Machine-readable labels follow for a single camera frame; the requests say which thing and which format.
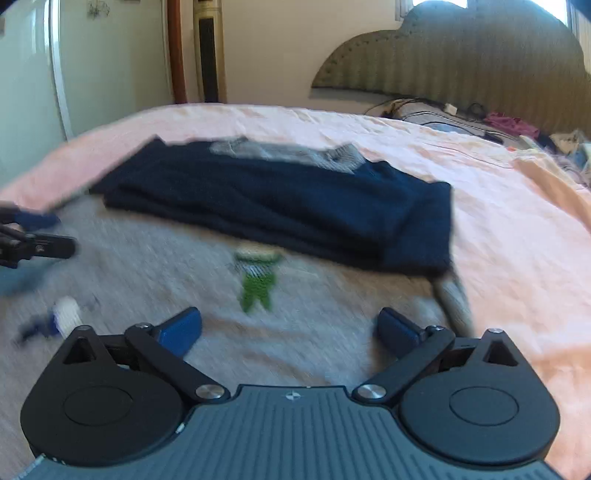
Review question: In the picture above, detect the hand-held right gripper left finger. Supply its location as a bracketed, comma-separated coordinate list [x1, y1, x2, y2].
[55, 307, 232, 403]

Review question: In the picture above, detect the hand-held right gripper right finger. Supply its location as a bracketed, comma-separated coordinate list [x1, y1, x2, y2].
[352, 307, 532, 403]

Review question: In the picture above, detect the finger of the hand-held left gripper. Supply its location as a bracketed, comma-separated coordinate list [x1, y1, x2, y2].
[0, 226, 77, 269]
[0, 205, 62, 232]

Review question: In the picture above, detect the grey and navy knit sweater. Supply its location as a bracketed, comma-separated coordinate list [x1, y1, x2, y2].
[0, 135, 476, 462]

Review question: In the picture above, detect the pile of mixed clothes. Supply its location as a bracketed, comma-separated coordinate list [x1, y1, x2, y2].
[517, 128, 591, 188]

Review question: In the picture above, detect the pink bed sheet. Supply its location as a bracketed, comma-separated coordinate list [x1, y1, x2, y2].
[0, 104, 591, 480]

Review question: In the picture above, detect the white wardrobe door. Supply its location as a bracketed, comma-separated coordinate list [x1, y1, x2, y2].
[0, 0, 77, 185]

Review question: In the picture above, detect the striped grey pillow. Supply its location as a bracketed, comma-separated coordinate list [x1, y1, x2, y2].
[401, 110, 490, 136]

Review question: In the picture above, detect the magenta cloth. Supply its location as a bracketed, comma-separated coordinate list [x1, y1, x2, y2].
[484, 111, 541, 140]

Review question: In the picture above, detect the gold tower fan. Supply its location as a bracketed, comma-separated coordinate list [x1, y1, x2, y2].
[193, 0, 228, 103]

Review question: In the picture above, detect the olive padded headboard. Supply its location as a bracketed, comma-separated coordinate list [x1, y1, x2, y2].
[311, 0, 591, 136]

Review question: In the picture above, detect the brown wooden door frame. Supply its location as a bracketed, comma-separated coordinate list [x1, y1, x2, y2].
[166, 0, 188, 105]

